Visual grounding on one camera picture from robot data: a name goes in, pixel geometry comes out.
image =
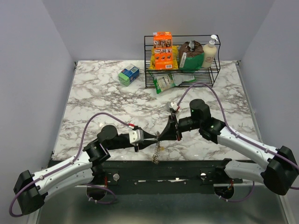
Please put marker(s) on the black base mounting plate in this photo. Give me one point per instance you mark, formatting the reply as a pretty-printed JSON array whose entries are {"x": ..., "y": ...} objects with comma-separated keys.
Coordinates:
[{"x": 166, "y": 177}]

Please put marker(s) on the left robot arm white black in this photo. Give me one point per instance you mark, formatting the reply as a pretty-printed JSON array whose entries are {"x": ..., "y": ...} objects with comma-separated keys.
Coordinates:
[{"x": 32, "y": 189}]

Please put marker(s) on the metal disc with keyrings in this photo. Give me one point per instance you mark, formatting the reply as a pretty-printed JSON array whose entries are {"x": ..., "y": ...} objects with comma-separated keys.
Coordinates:
[{"x": 157, "y": 151}]

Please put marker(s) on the orange cardboard box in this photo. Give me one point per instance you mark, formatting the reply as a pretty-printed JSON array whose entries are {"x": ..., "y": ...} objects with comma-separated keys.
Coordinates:
[{"x": 162, "y": 46}]

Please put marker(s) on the cream lotion pump bottle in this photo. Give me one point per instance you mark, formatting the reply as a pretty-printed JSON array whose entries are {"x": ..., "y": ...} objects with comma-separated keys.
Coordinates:
[{"x": 210, "y": 51}]

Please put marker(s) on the silver green foil pouch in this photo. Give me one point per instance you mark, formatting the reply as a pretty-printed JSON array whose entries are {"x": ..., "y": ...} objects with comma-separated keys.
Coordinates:
[{"x": 179, "y": 79}]

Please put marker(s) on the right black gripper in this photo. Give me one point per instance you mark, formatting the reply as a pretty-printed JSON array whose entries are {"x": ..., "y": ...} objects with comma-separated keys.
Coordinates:
[{"x": 170, "y": 132}]

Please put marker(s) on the brown green coffee bag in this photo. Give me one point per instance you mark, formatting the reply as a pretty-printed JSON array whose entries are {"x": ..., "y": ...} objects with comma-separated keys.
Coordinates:
[{"x": 191, "y": 56}]

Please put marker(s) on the yellow snack bag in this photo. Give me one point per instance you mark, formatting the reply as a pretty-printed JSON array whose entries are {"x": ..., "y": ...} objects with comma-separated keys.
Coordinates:
[{"x": 175, "y": 55}]

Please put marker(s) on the green white pouch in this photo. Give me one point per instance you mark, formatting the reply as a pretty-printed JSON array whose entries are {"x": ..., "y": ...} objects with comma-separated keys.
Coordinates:
[{"x": 162, "y": 82}]

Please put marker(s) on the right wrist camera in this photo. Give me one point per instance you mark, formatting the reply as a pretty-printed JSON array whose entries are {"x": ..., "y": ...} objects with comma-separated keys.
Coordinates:
[{"x": 172, "y": 107}]

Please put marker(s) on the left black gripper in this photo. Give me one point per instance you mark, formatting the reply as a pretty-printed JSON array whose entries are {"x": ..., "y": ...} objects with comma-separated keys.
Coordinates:
[{"x": 144, "y": 144}]

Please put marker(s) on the black wire shelf rack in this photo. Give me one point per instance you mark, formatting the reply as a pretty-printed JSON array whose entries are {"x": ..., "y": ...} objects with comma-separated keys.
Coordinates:
[{"x": 202, "y": 76}]

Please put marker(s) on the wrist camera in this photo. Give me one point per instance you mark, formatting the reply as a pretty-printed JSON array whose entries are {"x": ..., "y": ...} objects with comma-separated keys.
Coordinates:
[
  {"x": 172, "y": 107},
  {"x": 136, "y": 136}
]

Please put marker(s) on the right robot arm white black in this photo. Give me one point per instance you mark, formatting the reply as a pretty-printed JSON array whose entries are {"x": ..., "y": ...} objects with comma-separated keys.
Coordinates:
[{"x": 276, "y": 168}]

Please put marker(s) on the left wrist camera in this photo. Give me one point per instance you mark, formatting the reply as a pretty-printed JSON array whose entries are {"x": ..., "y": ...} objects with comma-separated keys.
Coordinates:
[{"x": 136, "y": 136}]

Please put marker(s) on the green sponge pack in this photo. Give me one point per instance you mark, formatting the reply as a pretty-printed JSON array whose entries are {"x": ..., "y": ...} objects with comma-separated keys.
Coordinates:
[{"x": 128, "y": 75}]

